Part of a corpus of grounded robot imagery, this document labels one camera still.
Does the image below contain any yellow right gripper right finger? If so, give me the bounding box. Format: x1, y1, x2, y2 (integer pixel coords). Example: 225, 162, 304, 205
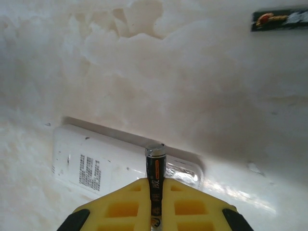
161, 178, 251, 231

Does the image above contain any white remote with label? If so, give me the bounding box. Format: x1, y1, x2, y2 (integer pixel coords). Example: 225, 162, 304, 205
51, 116, 205, 201

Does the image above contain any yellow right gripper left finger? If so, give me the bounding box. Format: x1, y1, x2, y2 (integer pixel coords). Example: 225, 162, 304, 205
57, 177, 152, 231

